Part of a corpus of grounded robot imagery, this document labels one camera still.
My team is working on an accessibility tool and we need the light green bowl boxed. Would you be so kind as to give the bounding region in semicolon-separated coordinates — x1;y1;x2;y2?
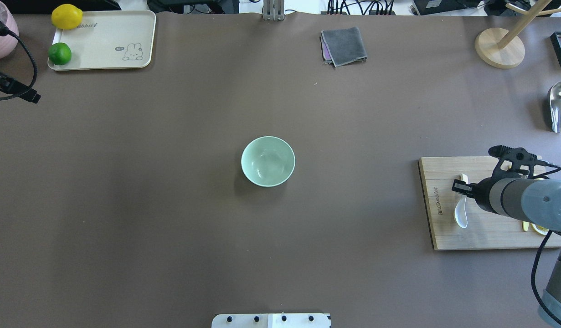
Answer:
240;136;296;187

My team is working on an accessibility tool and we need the white ceramic soup spoon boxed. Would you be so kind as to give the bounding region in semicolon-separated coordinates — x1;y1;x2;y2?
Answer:
453;195;468;229

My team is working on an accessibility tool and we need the lower lemon slice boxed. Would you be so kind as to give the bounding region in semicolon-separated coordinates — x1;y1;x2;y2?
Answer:
530;223;550;236

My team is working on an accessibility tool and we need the wooden cutting board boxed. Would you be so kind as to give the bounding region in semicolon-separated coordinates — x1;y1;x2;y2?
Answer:
418;156;543;251

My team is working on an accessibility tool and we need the yellow lemon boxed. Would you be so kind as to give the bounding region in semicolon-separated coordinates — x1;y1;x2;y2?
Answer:
51;4;84;30

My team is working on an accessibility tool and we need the grey folded cloth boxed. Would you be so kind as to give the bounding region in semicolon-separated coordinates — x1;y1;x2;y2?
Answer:
320;26;368;68

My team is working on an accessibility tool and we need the pink bowl of ice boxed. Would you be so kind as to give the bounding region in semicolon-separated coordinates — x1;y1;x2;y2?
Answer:
0;1;19;59

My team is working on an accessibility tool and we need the green lime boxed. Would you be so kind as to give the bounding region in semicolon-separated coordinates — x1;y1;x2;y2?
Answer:
48;43;72;65

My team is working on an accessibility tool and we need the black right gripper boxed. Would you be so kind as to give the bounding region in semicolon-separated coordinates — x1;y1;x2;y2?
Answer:
452;179;493;210

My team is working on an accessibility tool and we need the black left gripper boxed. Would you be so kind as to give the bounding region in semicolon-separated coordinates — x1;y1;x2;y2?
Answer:
0;72;41;103

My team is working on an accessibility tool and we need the beige rabbit tray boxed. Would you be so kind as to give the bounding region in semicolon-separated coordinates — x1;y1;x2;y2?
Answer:
47;10;157;71

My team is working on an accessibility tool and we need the wooden mug tree stand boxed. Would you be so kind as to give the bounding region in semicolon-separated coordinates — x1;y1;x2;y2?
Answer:
474;0;561;69

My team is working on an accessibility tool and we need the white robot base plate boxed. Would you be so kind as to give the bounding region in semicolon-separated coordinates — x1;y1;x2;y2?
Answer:
211;312;332;328

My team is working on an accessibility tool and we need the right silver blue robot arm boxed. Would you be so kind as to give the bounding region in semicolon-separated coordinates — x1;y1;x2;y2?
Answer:
452;177;561;328

